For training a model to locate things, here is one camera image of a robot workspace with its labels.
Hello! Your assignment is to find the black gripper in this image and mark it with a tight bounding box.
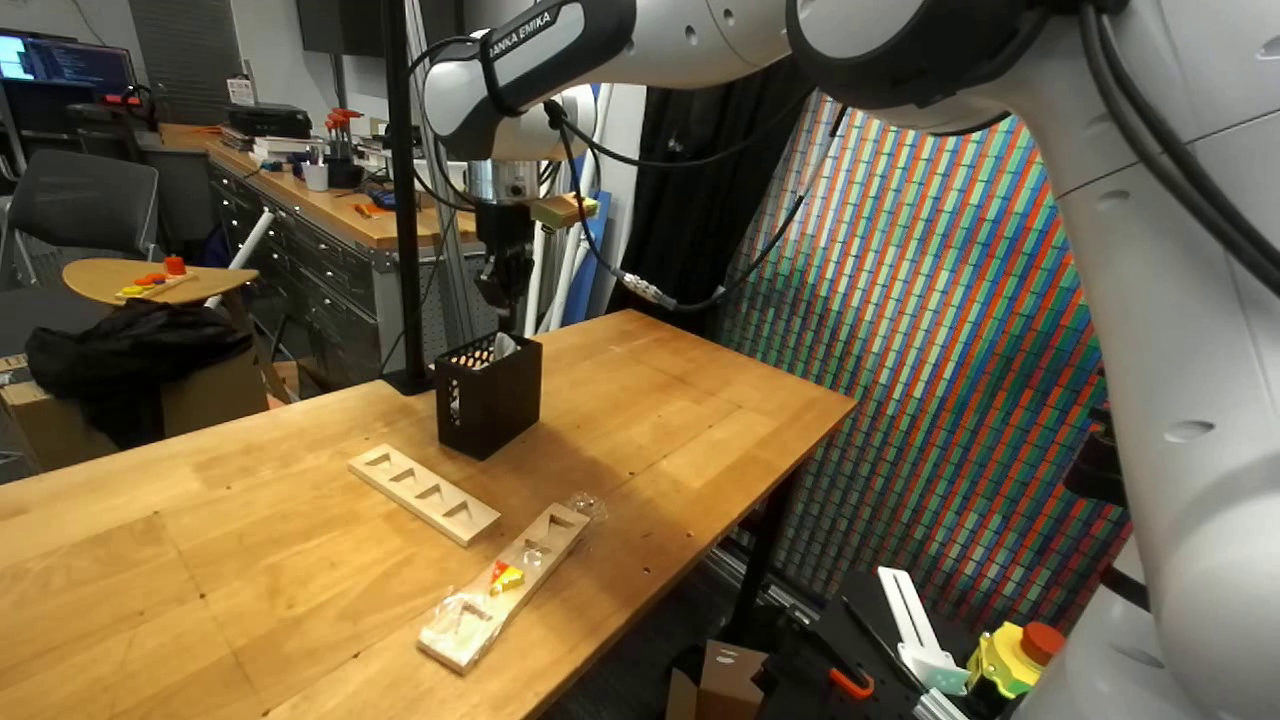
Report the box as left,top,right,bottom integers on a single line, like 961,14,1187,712
474,196,540,336

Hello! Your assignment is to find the black perforated basket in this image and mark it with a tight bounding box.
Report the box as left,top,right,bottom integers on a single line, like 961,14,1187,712
431,332,549,464

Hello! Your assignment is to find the black vertical pole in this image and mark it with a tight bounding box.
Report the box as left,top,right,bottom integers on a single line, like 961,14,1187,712
382,0,438,401

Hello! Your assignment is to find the wooden top workbench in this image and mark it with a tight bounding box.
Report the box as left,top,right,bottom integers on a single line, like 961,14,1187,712
156,119,487,391

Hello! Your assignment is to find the wooden slotted board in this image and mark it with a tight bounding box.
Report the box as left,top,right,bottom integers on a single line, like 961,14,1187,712
349,438,505,547

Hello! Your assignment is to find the black curtain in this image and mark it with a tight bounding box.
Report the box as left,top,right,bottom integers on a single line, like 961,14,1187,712
618,54,821,340

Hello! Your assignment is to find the yellow red triangle piece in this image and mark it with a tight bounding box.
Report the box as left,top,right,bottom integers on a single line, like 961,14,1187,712
484,556,528,598

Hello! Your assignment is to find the wooden triangle puzzle board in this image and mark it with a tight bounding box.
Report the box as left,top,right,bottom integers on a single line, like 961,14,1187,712
418,491,601,675

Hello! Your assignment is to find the round wooden stool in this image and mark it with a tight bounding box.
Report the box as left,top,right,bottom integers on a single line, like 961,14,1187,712
59,251,265,313

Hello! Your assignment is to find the yellow toy piece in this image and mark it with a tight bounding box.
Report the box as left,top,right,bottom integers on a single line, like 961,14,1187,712
114,269,172,299

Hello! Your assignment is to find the black bag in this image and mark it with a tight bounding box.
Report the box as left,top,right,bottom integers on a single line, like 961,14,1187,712
26,299,261,452

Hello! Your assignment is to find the multicolour patterned backdrop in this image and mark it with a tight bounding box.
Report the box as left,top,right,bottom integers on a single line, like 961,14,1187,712
718,87,1139,647

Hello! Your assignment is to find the brown cardboard box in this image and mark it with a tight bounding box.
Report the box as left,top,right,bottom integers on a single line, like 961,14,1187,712
662,637,771,720

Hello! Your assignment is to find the yellow red emergency stop button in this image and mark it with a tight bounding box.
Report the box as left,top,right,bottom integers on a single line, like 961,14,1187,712
966,616,1071,708

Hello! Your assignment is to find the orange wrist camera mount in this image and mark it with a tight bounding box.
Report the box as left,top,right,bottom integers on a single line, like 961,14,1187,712
523,190,601,231

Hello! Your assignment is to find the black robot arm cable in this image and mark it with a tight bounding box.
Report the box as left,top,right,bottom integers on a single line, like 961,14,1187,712
536,94,857,321

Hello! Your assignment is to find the black table frame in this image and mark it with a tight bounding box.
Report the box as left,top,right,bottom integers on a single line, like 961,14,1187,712
727,464,809,647

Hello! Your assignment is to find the orange handled tool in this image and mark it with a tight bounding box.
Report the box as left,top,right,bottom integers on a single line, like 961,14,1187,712
824,658,888,708

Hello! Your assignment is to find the white metal bracket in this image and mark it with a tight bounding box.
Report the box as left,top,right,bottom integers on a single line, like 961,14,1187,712
868,562,969,698

